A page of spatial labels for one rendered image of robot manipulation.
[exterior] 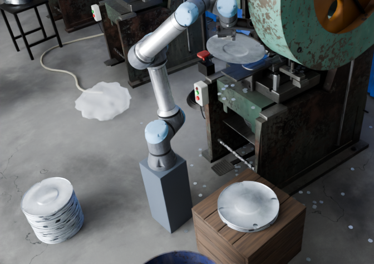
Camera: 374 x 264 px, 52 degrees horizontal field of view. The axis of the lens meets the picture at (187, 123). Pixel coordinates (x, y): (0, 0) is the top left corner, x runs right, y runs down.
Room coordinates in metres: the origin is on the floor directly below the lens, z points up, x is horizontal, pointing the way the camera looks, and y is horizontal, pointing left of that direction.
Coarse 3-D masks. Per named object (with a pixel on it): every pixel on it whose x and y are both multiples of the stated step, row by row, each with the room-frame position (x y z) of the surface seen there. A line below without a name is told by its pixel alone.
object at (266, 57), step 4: (268, 52) 1.93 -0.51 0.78; (264, 56) 1.89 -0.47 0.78; (268, 56) 1.88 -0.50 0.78; (272, 56) 1.89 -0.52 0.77; (276, 56) 1.87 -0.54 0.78; (268, 60) 1.84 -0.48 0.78; (272, 60) 1.84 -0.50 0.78; (276, 60) 1.83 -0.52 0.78; (284, 60) 1.83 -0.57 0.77; (272, 64) 1.80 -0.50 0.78; (276, 64) 1.80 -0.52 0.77; (280, 64) 1.81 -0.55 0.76; (284, 64) 1.83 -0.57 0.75; (268, 68) 1.83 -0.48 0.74; (272, 68) 1.80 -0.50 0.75; (276, 68) 1.80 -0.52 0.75
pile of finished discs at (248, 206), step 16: (224, 192) 1.30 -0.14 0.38; (240, 192) 1.29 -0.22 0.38; (256, 192) 1.27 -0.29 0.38; (272, 192) 1.26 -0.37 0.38; (224, 208) 1.20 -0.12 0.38; (240, 208) 1.18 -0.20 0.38; (256, 208) 1.17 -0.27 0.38; (272, 208) 1.16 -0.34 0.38; (240, 224) 1.10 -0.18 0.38; (256, 224) 1.09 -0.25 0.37
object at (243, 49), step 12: (216, 36) 1.67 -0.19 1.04; (240, 36) 1.62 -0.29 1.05; (216, 48) 1.73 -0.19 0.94; (228, 48) 1.72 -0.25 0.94; (240, 48) 1.70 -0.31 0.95; (252, 48) 1.66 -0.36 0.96; (264, 48) 1.64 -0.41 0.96; (228, 60) 1.78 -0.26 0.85; (240, 60) 1.75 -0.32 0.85; (252, 60) 1.73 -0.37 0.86
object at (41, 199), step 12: (48, 180) 1.69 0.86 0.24; (60, 180) 1.68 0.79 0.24; (36, 192) 1.61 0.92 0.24; (48, 192) 1.59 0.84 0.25; (60, 192) 1.58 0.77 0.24; (72, 192) 1.57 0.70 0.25; (24, 204) 1.52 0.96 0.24; (36, 204) 1.51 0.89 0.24; (48, 204) 1.50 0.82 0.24; (60, 204) 1.49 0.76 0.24; (36, 216) 1.42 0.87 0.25
